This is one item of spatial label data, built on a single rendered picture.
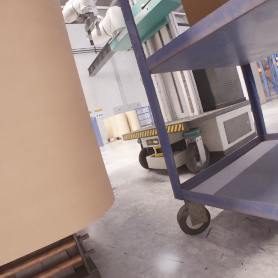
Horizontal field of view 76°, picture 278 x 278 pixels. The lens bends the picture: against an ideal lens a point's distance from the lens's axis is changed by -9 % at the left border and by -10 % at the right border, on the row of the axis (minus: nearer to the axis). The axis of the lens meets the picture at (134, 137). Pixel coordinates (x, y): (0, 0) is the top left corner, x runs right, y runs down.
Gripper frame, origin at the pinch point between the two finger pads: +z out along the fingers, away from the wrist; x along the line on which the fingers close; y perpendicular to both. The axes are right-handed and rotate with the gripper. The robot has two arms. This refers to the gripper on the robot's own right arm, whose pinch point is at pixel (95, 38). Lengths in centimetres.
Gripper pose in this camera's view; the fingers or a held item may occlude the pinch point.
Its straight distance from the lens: 145.1
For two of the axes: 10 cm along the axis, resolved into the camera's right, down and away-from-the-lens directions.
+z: 2.7, 9.6, 0.7
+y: 8.1, -2.7, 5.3
